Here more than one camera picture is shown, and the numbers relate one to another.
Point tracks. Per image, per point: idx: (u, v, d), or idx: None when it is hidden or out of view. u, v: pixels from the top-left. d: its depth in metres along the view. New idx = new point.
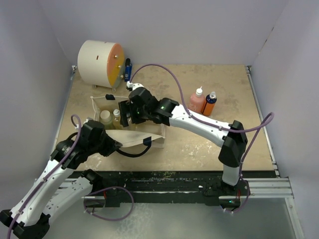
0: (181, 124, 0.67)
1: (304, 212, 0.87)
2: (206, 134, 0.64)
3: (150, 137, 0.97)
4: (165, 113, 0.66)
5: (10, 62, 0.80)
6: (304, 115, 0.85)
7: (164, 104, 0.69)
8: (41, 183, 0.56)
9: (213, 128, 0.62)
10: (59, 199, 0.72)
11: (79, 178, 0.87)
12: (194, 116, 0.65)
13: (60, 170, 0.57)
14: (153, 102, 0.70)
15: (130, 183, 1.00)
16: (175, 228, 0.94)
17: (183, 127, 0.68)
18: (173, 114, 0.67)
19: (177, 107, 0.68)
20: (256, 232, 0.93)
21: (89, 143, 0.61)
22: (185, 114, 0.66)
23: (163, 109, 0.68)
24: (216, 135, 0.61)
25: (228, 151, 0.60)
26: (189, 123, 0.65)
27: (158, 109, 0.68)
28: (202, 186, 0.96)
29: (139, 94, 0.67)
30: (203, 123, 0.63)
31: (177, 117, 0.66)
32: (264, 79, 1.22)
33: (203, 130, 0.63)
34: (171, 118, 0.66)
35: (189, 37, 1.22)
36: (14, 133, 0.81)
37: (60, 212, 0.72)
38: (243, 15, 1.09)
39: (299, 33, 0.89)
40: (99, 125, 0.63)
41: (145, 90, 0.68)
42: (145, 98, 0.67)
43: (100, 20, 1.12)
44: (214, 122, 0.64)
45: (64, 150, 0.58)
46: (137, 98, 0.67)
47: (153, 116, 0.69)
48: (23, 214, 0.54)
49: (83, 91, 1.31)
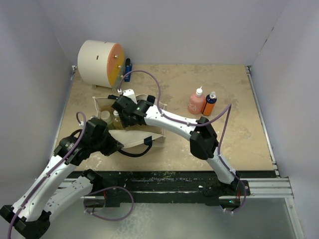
0: (155, 123, 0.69)
1: (304, 212, 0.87)
2: (177, 131, 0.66)
3: (151, 136, 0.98)
4: (140, 113, 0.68)
5: (11, 61, 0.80)
6: (304, 115, 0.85)
7: (140, 105, 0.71)
8: (43, 179, 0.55)
9: (182, 125, 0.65)
10: (60, 197, 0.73)
11: (79, 178, 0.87)
12: (165, 115, 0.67)
13: (63, 166, 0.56)
14: (131, 106, 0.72)
15: (130, 183, 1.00)
16: (176, 228, 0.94)
17: (158, 126, 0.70)
18: (147, 114, 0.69)
19: (151, 107, 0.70)
20: (257, 232, 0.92)
21: (92, 140, 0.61)
22: (158, 113, 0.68)
23: (138, 110, 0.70)
24: (184, 130, 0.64)
25: (195, 146, 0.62)
26: (161, 121, 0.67)
27: (134, 110, 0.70)
28: (202, 186, 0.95)
29: (116, 101, 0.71)
30: (172, 120, 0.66)
31: (150, 116, 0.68)
32: (264, 79, 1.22)
33: (174, 126, 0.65)
34: (146, 118, 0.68)
35: (189, 37, 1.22)
36: (14, 132, 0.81)
37: (60, 210, 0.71)
38: (243, 15, 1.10)
39: (299, 33, 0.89)
40: (102, 122, 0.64)
41: (121, 96, 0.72)
42: (122, 103, 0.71)
43: (101, 20, 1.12)
44: (184, 118, 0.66)
45: (67, 146, 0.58)
46: (115, 105, 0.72)
47: (130, 117, 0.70)
48: (25, 209, 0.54)
49: (83, 91, 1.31)
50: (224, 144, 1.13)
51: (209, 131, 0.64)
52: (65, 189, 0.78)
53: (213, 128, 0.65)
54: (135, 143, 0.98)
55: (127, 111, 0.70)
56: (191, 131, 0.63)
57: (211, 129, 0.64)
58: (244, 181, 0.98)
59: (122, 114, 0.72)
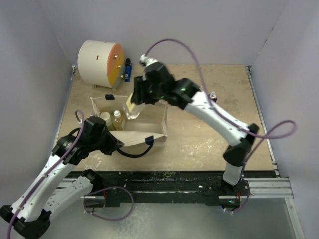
0: (197, 112, 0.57)
1: (304, 212, 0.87)
2: (223, 131, 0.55)
3: (152, 136, 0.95)
4: (186, 97, 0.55)
5: (11, 61, 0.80)
6: (305, 114, 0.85)
7: (184, 85, 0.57)
8: (42, 179, 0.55)
9: (232, 127, 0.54)
10: (60, 196, 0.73)
11: (79, 177, 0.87)
12: (215, 109, 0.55)
13: (61, 166, 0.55)
14: (172, 81, 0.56)
15: (130, 182, 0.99)
16: (176, 228, 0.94)
17: (197, 116, 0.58)
18: (194, 100, 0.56)
19: (198, 93, 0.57)
20: (257, 232, 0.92)
21: (90, 139, 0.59)
22: (206, 103, 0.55)
23: (183, 91, 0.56)
24: (233, 134, 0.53)
25: (238, 152, 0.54)
26: (208, 114, 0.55)
27: (176, 90, 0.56)
28: (202, 186, 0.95)
29: (157, 69, 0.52)
30: (223, 118, 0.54)
31: (196, 105, 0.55)
32: (264, 79, 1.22)
33: (221, 126, 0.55)
34: (191, 104, 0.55)
35: (189, 38, 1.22)
36: (14, 132, 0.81)
37: (60, 209, 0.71)
38: (244, 15, 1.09)
39: (300, 33, 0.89)
40: (101, 121, 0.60)
41: (163, 65, 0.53)
42: (164, 74, 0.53)
43: (101, 20, 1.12)
44: (235, 120, 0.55)
45: (65, 145, 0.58)
46: (154, 74, 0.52)
47: (168, 97, 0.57)
48: (24, 209, 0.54)
49: (83, 91, 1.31)
50: (224, 144, 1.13)
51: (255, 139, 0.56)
52: (65, 189, 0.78)
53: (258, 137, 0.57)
54: (136, 142, 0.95)
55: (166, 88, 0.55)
56: (239, 139, 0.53)
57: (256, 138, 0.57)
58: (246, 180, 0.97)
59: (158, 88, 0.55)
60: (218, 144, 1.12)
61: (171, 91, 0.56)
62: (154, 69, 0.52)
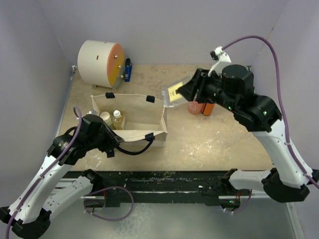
0: (267, 144, 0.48)
1: (304, 212, 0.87)
2: (285, 170, 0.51)
3: (152, 132, 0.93)
4: (265, 123, 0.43)
5: (11, 62, 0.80)
6: (305, 115, 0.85)
7: (267, 108, 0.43)
8: (37, 181, 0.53)
9: (298, 170, 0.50)
10: (60, 196, 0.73)
11: (79, 177, 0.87)
12: (291, 147, 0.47)
13: (57, 167, 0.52)
14: (250, 97, 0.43)
15: (130, 183, 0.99)
16: (176, 228, 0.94)
17: (262, 143, 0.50)
18: (271, 131, 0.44)
19: (278, 122, 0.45)
20: (257, 232, 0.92)
21: (87, 138, 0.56)
22: (283, 137, 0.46)
23: (264, 114, 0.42)
24: (296, 178, 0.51)
25: (292, 196, 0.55)
26: (281, 150, 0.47)
27: (254, 108, 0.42)
28: (202, 186, 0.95)
29: (242, 77, 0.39)
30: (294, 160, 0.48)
31: (273, 137, 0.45)
32: (264, 79, 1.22)
33: (287, 165, 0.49)
34: (266, 134, 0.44)
35: (189, 38, 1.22)
36: (13, 133, 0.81)
37: (60, 209, 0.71)
38: (244, 15, 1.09)
39: (300, 33, 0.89)
40: (99, 119, 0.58)
41: (248, 72, 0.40)
42: (247, 85, 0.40)
43: (101, 20, 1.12)
44: (303, 162, 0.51)
45: (61, 145, 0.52)
46: (235, 83, 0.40)
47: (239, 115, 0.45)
48: (21, 212, 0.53)
49: (83, 91, 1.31)
50: (224, 144, 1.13)
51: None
52: (65, 189, 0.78)
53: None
54: (136, 138, 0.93)
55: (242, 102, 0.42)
56: (301, 184, 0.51)
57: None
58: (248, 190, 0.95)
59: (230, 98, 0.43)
60: (218, 144, 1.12)
61: (246, 109, 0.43)
62: (238, 77, 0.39)
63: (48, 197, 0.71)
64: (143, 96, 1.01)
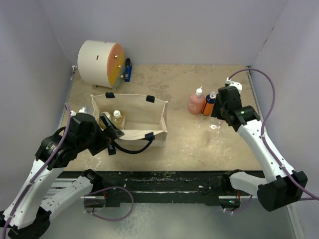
0: (246, 137, 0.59)
1: (304, 212, 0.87)
2: (263, 164, 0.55)
3: (152, 132, 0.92)
4: (240, 118, 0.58)
5: (11, 62, 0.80)
6: (305, 115, 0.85)
7: (246, 111, 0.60)
8: (28, 187, 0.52)
9: (274, 162, 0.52)
10: (59, 197, 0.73)
11: (79, 177, 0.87)
12: (265, 139, 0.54)
13: (46, 172, 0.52)
14: (238, 104, 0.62)
15: (130, 183, 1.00)
16: (176, 228, 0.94)
17: (246, 140, 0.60)
18: (247, 125, 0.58)
19: (255, 121, 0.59)
20: (257, 232, 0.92)
21: (77, 139, 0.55)
22: (258, 132, 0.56)
23: (241, 114, 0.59)
24: (272, 170, 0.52)
25: (270, 190, 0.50)
26: (256, 142, 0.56)
27: (236, 111, 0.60)
28: (202, 186, 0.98)
29: (228, 89, 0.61)
30: (268, 150, 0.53)
31: (247, 129, 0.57)
32: (263, 79, 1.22)
33: (263, 157, 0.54)
34: (242, 127, 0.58)
35: (189, 38, 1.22)
36: (13, 133, 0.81)
37: (61, 209, 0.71)
38: (244, 15, 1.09)
39: (300, 33, 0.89)
40: (89, 118, 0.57)
41: (235, 88, 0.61)
42: (232, 94, 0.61)
43: (101, 20, 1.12)
44: (281, 158, 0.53)
45: (48, 148, 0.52)
46: (222, 92, 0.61)
47: (228, 116, 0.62)
48: (15, 218, 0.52)
49: (83, 91, 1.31)
50: (224, 144, 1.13)
51: (297, 191, 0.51)
52: (65, 189, 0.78)
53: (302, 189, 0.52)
54: (136, 138, 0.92)
55: (228, 107, 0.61)
56: (276, 176, 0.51)
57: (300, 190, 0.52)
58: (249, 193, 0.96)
59: (223, 105, 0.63)
60: (218, 144, 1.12)
61: (232, 111, 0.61)
62: (224, 88, 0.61)
63: (48, 198, 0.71)
64: (143, 96, 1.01)
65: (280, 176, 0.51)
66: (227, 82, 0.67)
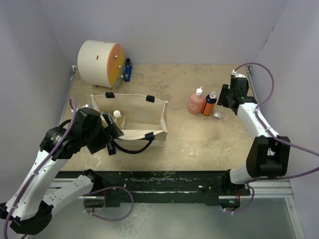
0: (242, 115, 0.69)
1: (304, 212, 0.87)
2: (254, 132, 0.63)
3: (152, 132, 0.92)
4: (240, 101, 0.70)
5: (11, 61, 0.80)
6: (305, 115, 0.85)
7: (246, 97, 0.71)
8: (31, 179, 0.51)
9: (260, 127, 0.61)
10: (61, 192, 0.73)
11: (79, 176, 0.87)
12: (257, 112, 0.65)
13: (51, 163, 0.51)
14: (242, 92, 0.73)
15: (130, 182, 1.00)
16: (176, 228, 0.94)
17: (243, 119, 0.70)
18: (244, 105, 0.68)
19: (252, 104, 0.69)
20: (257, 232, 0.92)
21: (83, 132, 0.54)
22: (253, 109, 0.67)
23: (242, 98, 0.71)
24: (258, 132, 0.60)
25: (252, 149, 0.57)
26: (249, 116, 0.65)
27: (239, 96, 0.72)
28: (202, 186, 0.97)
29: (237, 78, 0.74)
30: (257, 119, 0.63)
31: (243, 107, 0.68)
32: (263, 79, 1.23)
33: (253, 125, 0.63)
34: (240, 106, 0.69)
35: (189, 38, 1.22)
36: (13, 132, 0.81)
37: (61, 206, 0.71)
38: (244, 15, 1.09)
39: (300, 33, 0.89)
40: (95, 113, 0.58)
41: (244, 80, 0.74)
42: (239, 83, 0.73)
43: (101, 20, 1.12)
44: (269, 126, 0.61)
45: (53, 139, 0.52)
46: (234, 80, 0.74)
47: (231, 100, 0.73)
48: (18, 209, 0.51)
49: (83, 91, 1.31)
50: (224, 143, 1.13)
51: (281, 156, 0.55)
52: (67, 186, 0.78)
53: (288, 156, 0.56)
54: (136, 138, 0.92)
55: (234, 92, 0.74)
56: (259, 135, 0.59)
57: (284, 157, 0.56)
58: (249, 192, 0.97)
59: (231, 91, 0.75)
60: (218, 144, 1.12)
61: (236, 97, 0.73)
62: (236, 77, 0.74)
63: (49, 193, 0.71)
64: (143, 96, 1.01)
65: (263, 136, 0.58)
66: (233, 73, 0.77)
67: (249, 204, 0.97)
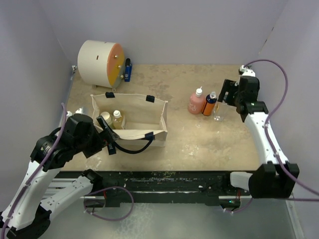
0: (251, 127, 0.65)
1: (304, 212, 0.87)
2: (260, 151, 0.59)
3: (152, 132, 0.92)
4: (249, 108, 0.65)
5: (11, 62, 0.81)
6: (305, 114, 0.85)
7: (256, 103, 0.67)
8: (24, 189, 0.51)
9: (269, 149, 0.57)
10: (60, 197, 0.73)
11: (79, 177, 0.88)
12: (267, 128, 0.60)
13: (42, 173, 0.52)
14: (252, 96, 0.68)
15: (130, 183, 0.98)
16: (176, 228, 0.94)
17: (250, 130, 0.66)
18: (253, 115, 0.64)
19: (263, 113, 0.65)
20: (257, 232, 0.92)
21: (75, 140, 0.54)
22: (262, 122, 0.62)
23: (251, 105, 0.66)
24: (266, 155, 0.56)
25: (258, 173, 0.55)
26: (257, 130, 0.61)
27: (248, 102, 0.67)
28: (202, 186, 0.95)
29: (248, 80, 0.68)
30: (266, 138, 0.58)
31: (252, 118, 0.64)
32: (263, 79, 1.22)
33: (261, 144, 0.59)
34: (249, 116, 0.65)
35: (189, 38, 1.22)
36: (13, 132, 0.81)
37: (61, 209, 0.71)
38: (245, 15, 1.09)
39: (300, 33, 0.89)
40: (87, 119, 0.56)
41: (256, 82, 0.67)
42: (249, 87, 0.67)
43: (101, 20, 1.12)
44: (278, 148, 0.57)
45: (43, 149, 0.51)
46: (244, 82, 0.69)
47: (239, 106, 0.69)
48: (13, 219, 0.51)
49: (83, 91, 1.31)
50: (224, 143, 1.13)
51: (286, 184, 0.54)
52: (65, 189, 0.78)
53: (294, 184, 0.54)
54: (136, 138, 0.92)
55: (243, 96, 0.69)
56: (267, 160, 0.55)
57: (290, 184, 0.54)
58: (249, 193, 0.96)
59: (240, 94, 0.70)
60: (218, 144, 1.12)
61: (244, 102, 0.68)
62: (246, 78, 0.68)
63: (48, 197, 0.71)
64: (143, 96, 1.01)
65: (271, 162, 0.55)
66: (241, 69, 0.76)
67: (249, 204, 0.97)
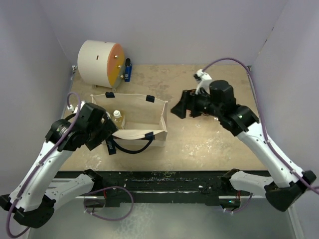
0: (249, 143, 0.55)
1: (304, 212, 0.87)
2: (271, 170, 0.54)
3: (152, 132, 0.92)
4: (241, 125, 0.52)
5: (11, 62, 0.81)
6: (305, 114, 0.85)
7: (242, 113, 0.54)
8: (36, 169, 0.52)
9: (283, 167, 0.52)
10: (63, 189, 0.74)
11: (80, 174, 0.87)
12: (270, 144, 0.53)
13: (56, 153, 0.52)
14: (232, 105, 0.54)
15: (130, 182, 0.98)
16: (175, 228, 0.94)
17: (246, 145, 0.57)
18: (249, 131, 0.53)
19: (255, 123, 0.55)
20: (256, 232, 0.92)
21: (88, 125, 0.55)
22: (261, 136, 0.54)
23: (240, 118, 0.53)
24: (284, 176, 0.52)
25: (282, 194, 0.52)
26: (260, 147, 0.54)
27: (234, 115, 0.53)
28: (202, 186, 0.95)
29: (223, 90, 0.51)
30: (275, 155, 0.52)
31: (251, 136, 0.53)
32: (263, 79, 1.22)
33: (272, 163, 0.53)
34: (244, 133, 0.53)
35: (189, 38, 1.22)
36: (13, 132, 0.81)
37: (63, 201, 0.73)
38: (245, 15, 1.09)
39: (300, 32, 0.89)
40: (100, 108, 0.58)
41: (231, 87, 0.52)
42: (228, 97, 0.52)
43: (101, 20, 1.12)
44: (288, 161, 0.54)
45: (59, 130, 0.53)
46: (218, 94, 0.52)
47: (223, 121, 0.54)
48: (22, 199, 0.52)
49: (83, 91, 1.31)
50: (224, 144, 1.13)
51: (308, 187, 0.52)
52: (68, 183, 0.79)
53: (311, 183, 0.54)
54: (136, 138, 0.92)
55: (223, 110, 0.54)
56: (288, 180, 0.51)
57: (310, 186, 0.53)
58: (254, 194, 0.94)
59: (218, 107, 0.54)
60: (218, 144, 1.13)
61: (227, 115, 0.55)
62: (220, 88, 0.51)
63: (52, 188, 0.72)
64: (143, 96, 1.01)
65: (292, 180, 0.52)
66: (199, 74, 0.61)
67: (249, 204, 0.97)
